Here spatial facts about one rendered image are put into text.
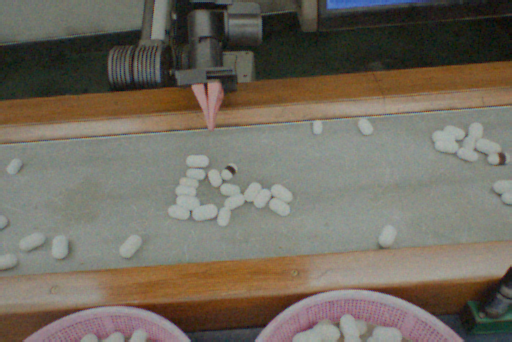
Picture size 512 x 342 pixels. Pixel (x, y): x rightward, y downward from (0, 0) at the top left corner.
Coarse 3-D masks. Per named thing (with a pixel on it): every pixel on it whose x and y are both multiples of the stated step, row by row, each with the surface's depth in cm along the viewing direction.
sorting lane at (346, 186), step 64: (256, 128) 74; (384, 128) 72; (0, 192) 66; (64, 192) 66; (128, 192) 65; (320, 192) 62; (384, 192) 61; (448, 192) 60; (192, 256) 55; (256, 256) 55
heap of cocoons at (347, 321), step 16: (320, 320) 49; (336, 320) 49; (352, 320) 47; (304, 336) 46; (320, 336) 46; (336, 336) 46; (352, 336) 46; (368, 336) 48; (384, 336) 46; (400, 336) 46
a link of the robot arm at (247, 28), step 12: (204, 0) 65; (216, 0) 67; (228, 0) 67; (228, 12) 68; (240, 12) 69; (252, 12) 69; (240, 24) 68; (252, 24) 68; (240, 36) 69; (252, 36) 69
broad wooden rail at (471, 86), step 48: (96, 96) 80; (144, 96) 79; (192, 96) 78; (240, 96) 77; (288, 96) 76; (336, 96) 75; (384, 96) 74; (432, 96) 74; (480, 96) 74; (0, 144) 75
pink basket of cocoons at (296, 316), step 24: (288, 312) 46; (312, 312) 48; (336, 312) 48; (360, 312) 48; (384, 312) 47; (408, 312) 46; (264, 336) 44; (288, 336) 47; (408, 336) 47; (432, 336) 45; (456, 336) 43
